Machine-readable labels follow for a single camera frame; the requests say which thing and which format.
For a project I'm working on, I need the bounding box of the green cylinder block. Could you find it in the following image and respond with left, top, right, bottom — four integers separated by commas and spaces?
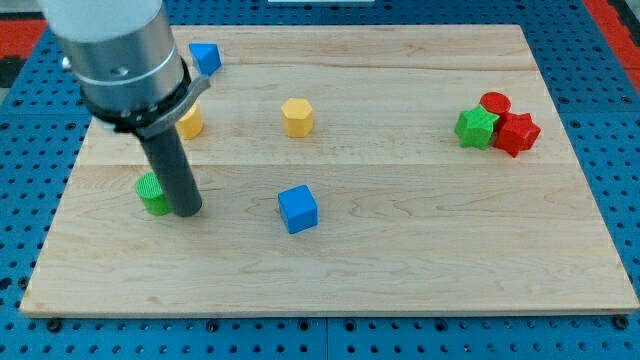
135, 172, 172, 216

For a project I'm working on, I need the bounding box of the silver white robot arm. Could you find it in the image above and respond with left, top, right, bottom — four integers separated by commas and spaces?
38, 0, 210, 139

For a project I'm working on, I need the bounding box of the blue cube block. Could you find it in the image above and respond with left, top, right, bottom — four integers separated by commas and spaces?
277, 184, 319, 234

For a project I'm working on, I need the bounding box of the light wooden board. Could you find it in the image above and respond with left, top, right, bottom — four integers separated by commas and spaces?
20, 25, 639, 318

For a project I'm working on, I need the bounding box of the yellow hexagon block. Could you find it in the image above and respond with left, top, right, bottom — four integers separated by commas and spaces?
281, 98, 314, 138

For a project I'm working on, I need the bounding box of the yellow cylinder block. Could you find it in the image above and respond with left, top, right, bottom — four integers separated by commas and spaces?
175, 104, 204, 140

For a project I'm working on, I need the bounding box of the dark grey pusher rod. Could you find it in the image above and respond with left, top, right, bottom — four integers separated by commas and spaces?
138, 128, 202, 217

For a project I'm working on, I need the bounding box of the green star block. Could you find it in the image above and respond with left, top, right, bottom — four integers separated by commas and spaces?
454, 104, 499, 150

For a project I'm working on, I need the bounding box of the blue triangular prism block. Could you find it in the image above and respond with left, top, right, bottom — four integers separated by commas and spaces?
189, 43, 222, 76

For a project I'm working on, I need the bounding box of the red cylinder block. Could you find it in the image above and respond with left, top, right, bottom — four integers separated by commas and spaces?
479, 91, 511, 117

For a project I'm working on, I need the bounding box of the red star block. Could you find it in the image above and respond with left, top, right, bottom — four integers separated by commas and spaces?
494, 113, 541, 157

